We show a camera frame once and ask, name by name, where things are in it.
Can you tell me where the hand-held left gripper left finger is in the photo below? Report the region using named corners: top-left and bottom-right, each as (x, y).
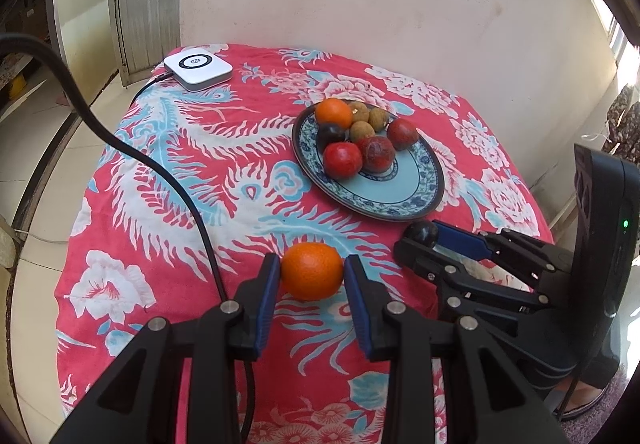
top-left (50, 253), bottom-right (281, 444)

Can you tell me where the blue floral ceramic plate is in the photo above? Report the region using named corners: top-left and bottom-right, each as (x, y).
top-left (292, 109), bottom-right (446, 221)

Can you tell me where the orange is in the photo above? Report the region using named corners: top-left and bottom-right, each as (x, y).
top-left (315, 98), bottom-right (353, 130)
top-left (280, 241), bottom-right (346, 301)

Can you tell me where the white square device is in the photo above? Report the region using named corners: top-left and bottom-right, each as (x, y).
top-left (163, 48), bottom-right (234, 92)

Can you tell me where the black plum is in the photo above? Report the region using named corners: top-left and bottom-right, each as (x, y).
top-left (404, 221), bottom-right (440, 247)
top-left (316, 123), bottom-right (347, 150)

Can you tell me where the bright red apple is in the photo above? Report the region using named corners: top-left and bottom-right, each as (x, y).
top-left (322, 141), bottom-right (364, 180)

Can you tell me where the red floral printed tablecloth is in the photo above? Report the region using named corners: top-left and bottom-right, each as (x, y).
top-left (55, 43), bottom-right (556, 444)

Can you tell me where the small red apple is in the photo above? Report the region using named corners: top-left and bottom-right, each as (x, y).
top-left (386, 118), bottom-right (420, 150)

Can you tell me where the thick black cable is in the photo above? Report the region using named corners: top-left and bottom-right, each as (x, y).
top-left (0, 33), bottom-right (256, 444)

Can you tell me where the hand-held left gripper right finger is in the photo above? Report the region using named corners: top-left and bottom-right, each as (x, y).
top-left (343, 254), bottom-right (571, 444)

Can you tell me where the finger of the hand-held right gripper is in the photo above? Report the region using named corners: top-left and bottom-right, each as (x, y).
top-left (393, 237), bottom-right (557, 336)
top-left (432, 219), bottom-right (574, 306)

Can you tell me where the dark red mottled apple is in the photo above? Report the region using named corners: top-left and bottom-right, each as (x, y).
top-left (356, 135), bottom-right (397, 173)

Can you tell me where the thin black device cable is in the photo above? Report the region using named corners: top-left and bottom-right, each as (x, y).
top-left (129, 69), bottom-right (168, 109)

